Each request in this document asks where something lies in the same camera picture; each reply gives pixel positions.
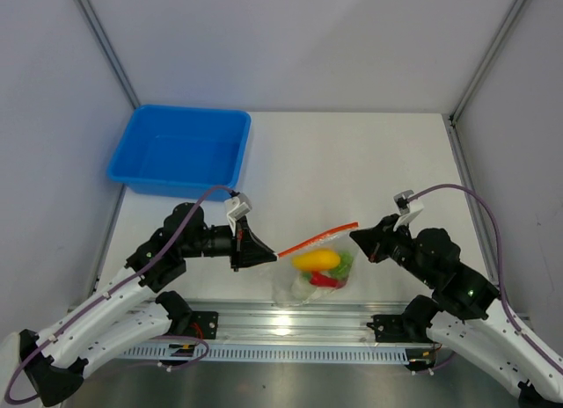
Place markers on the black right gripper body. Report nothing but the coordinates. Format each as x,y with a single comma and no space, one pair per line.
398,246

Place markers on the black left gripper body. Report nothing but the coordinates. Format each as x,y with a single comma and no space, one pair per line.
236,245

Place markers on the green grape bunch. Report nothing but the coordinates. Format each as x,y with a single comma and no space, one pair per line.
342,270

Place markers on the clear zip bag orange zipper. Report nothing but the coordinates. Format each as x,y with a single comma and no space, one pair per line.
283,273

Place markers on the yellow lemon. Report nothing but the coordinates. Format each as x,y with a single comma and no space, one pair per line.
316,261

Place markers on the white cauliflower with green leaves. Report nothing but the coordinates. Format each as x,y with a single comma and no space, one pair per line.
303,291

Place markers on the red chili pepper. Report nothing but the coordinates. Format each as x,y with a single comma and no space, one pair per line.
321,280

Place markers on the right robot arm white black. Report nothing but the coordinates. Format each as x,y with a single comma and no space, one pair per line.
465,312

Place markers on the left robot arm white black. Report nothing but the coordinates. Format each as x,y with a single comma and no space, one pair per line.
135,304

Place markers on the blue plastic bin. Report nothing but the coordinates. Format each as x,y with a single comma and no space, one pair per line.
180,152

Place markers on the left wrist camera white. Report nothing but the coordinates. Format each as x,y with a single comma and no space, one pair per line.
236,207

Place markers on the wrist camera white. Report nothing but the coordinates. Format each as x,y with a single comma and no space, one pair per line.
409,208
236,207

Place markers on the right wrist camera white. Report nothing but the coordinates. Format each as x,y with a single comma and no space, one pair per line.
409,208

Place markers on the aluminium mounting rail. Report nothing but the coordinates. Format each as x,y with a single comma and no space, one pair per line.
315,324

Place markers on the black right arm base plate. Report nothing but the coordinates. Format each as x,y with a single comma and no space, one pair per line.
396,329

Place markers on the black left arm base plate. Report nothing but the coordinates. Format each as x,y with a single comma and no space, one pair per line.
198,324

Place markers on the slotted grey cable duct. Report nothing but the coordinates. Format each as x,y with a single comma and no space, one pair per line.
363,354

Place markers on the right aluminium frame post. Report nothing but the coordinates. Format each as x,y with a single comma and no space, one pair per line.
493,50

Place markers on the aluminium frame post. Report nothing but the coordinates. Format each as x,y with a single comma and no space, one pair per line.
493,50
100,35

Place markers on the left aluminium frame post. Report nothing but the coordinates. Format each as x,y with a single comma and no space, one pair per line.
100,35

